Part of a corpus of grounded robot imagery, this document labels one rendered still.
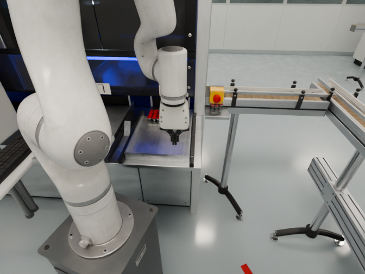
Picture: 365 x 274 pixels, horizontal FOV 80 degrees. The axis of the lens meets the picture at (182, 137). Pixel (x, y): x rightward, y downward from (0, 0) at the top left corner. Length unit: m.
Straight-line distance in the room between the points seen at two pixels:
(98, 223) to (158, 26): 0.51
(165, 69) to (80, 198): 0.39
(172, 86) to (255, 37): 5.27
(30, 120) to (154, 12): 0.34
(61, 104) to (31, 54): 0.08
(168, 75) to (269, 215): 1.50
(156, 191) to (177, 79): 1.11
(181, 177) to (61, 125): 1.16
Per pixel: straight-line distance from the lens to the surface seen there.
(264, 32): 5.90
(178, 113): 0.71
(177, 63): 0.63
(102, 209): 0.61
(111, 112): 1.27
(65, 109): 0.41
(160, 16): 0.56
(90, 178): 0.54
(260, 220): 1.85
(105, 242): 0.71
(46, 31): 0.41
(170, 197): 1.66
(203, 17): 1.02
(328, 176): 1.55
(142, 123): 1.13
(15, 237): 2.06
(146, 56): 0.69
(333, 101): 1.46
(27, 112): 0.52
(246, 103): 1.29
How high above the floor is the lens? 1.48
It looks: 36 degrees down
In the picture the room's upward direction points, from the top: straight up
